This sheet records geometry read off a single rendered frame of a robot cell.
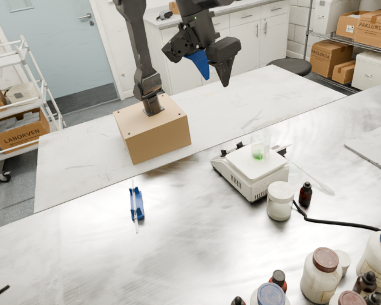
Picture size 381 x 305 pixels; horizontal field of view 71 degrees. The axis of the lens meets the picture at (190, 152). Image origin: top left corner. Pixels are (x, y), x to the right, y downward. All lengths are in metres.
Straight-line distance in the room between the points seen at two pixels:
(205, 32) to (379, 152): 0.62
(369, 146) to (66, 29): 3.09
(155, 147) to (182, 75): 2.35
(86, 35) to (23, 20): 0.60
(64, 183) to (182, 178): 0.39
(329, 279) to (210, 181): 0.41
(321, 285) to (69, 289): 0.51
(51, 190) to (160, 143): 0.38
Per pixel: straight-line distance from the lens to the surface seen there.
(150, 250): 0.68
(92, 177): 0.94
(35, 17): 3.43
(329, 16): 3.29
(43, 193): 0.97
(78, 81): 3.57
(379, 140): 1.00
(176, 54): 0.55
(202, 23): 0.57
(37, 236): 0.85
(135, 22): 0.81
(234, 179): 0.73
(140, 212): 0.73
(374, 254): 0.59
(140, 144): 0.88
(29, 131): 2.76
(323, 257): 0.53
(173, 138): 0.91
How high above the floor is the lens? 1.45
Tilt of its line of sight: 37 degrees down
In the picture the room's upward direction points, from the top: 9 degrees counter-clockwise
